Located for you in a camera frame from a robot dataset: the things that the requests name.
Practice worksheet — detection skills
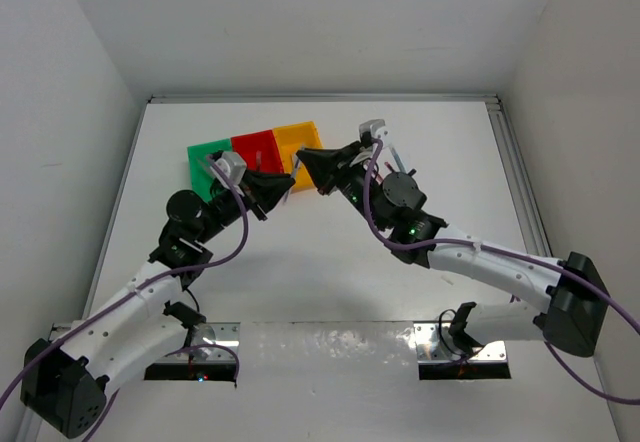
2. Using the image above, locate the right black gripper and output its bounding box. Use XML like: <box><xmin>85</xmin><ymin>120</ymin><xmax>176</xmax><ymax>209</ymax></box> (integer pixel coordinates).
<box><xmin>298</xmin><ymin>142</ymin><xmax>387</xmax><ymax>233</ymax></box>

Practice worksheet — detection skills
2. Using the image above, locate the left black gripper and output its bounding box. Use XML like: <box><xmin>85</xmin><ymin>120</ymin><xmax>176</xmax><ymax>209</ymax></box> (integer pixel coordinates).
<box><xmin>193</xmin><ymin>166</ymin><xmax>292</xmax><ymax>243</ymax></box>

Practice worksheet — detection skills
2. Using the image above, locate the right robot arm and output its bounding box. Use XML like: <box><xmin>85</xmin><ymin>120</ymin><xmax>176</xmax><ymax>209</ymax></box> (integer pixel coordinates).
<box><xmin>297</xmin><ymin>142</ymin><xmax>607</xmax><ymax>358</ymax></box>

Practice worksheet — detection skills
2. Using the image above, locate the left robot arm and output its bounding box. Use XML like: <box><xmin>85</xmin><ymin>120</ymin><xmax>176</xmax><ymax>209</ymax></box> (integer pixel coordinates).
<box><xmin>20</xmin><ymin>170</ymin><xmax>294</xmax><ymax>439</ymax></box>

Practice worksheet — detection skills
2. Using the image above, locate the red plastic bin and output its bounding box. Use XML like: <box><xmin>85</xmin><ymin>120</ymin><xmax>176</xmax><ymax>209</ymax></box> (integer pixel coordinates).
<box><xmin>231</xmin><ymin>130</ymin><xmax>283</xmax><ymax>173</ymax></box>

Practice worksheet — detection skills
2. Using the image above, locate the yellow plastic bin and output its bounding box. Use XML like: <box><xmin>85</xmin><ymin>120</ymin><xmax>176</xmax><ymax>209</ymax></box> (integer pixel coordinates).
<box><xmin>272</xmin><ymin>121</ymin><xmax>323</xmax><ymax>192</ymax></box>

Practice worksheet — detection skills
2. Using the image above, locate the green plastic bin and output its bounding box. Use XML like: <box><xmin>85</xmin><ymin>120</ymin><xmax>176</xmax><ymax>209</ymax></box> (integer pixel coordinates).
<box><xmin>187</xmin><ymin>139</ymin><xmax>232</xmax><ymax>202</ymax></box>

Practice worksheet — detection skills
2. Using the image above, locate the blue capped pen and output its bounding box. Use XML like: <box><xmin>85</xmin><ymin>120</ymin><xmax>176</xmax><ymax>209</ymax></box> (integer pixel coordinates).
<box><xmin>390</xmin><ymin>146</ymin><xmax>407</xmax><ymax>173</ymax></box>

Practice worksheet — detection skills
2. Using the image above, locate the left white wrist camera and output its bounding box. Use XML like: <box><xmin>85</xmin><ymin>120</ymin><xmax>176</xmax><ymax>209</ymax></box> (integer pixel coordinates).
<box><xmin>213</xmin><ymin>151</ymin><xmax>247</xmax><ymax>186</ymax></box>

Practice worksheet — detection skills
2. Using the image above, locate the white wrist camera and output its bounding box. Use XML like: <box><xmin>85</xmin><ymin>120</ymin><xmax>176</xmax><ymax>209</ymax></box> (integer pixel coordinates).
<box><xmin>358</xmin><ymin>119</ymin><xmax>390</xmax><ymax>148</ymax></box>
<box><xmin>213</xmin><ymin>151</ymin><xmax>247</xmax><ymax>186</ymax></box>

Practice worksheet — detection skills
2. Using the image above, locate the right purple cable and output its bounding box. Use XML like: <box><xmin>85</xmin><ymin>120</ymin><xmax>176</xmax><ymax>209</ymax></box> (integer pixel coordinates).
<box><xmin>363</xmin><ymin>134</ymin><xmax>640</xmax><ymax>406</ymax></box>

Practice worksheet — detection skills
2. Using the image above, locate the purple cable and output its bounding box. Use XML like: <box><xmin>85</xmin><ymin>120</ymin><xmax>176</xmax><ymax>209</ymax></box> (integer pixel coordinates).
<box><xmin>0</xmin><ymin>156</ymin><xmax>251</xmax><ymax>438</ymax></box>
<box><xmin>363</xmin><ymin>134</ymin><xmax>640</xmax><ymax>406</ymax></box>

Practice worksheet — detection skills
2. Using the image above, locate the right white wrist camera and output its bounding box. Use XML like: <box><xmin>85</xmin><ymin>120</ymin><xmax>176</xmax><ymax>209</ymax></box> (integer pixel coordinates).
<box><xmin>358</xmin><ymin>119</ymin><xmax>390</xmax><ymax>148</ymax></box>

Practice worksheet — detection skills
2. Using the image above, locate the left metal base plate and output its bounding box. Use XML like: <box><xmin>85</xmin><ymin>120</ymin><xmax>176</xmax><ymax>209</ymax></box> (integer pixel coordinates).
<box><xmin>158</xmin><ymin>322</ymin><xmax>240</xmax><ymax>364</ymax></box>

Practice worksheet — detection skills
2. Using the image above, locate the metal base plate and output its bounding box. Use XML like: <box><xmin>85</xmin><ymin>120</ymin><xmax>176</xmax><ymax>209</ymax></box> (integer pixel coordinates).
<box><xmin>158</xmin><ymin>322</ymin><xmax>240</xmax><ymax>364</ymax></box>
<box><xmin>413</xmin><ymin>321</ymin><xmax>508</xmax><ymax>365</ymax></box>

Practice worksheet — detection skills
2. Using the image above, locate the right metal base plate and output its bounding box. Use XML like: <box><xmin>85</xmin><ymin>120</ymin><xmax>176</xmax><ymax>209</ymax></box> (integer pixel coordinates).
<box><xmin>413</xmin><ymin>321</ymin><xmax>508</xmax><ymax>365</ymax></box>

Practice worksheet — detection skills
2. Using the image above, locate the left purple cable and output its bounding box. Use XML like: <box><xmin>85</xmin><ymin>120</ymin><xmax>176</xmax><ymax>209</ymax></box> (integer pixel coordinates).
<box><xmin>0</xmin><ymin>156</ymin><xmax>251</xmax><ymax>438</ymax></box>

